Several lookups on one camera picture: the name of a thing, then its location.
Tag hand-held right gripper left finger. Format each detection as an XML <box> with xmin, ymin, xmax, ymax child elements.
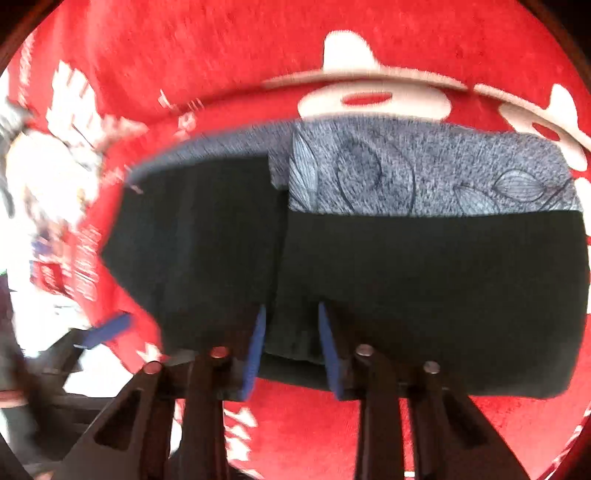
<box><xmin>55</xmin><ymin>304</ymin><xmax>269</xmax><ymax>480</ymax></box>

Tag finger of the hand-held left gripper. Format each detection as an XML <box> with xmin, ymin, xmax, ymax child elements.
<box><xmin>39</xmin><ymin>312</ymin><xmax>136</xmax><ymax>370</ymax></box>

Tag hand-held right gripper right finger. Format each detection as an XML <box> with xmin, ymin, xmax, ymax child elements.
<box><xmin>318</xmin><ymin>302</ymin><xmax>532</xmax><ymax>480</ymax></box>

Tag black pants with grey lining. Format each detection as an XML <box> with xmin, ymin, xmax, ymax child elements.
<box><xmin>100</xmin><ymin>115</ymin><xmax>591</xmax><ymax>400</ymax></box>

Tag red printed blanket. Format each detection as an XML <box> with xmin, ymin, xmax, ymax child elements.
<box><xmin>7</xmin><ymin>0</ymin><xmax>591</xmax><ymax>480</ymax></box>

